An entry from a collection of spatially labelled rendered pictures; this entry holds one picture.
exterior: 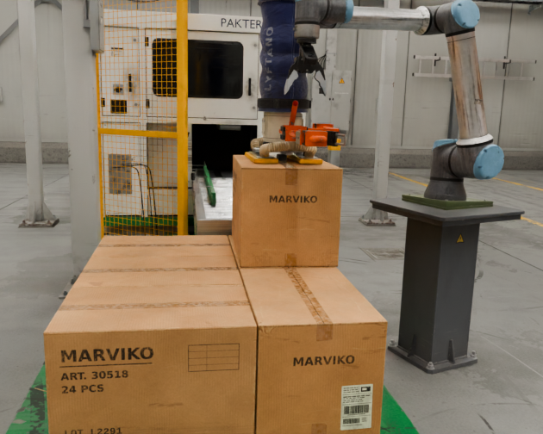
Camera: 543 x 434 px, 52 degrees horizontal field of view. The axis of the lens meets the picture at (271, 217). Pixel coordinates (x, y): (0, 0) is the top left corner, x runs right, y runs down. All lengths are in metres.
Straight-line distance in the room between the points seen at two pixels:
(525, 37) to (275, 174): 11.73
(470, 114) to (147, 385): 1.65
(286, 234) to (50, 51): 10.13
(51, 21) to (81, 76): 8.54
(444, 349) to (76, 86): 2.48
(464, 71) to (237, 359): 1.48
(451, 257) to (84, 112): 2.22
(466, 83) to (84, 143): 2.19
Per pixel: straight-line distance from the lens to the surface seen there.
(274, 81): 2.40
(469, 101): 2.50
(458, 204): 2.63
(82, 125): 3.55
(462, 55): 2.48
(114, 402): 1.76
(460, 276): 2.74
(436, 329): 2.73
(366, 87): 12.18
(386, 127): 5.98
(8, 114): 12.22
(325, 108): 11.67
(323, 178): 2.22
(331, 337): 1.73
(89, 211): 3.60
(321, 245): 2.27
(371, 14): 2.39
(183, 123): 3.55
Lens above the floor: 1.17
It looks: 11 degrees down
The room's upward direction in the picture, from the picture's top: 2 degrees clockwise
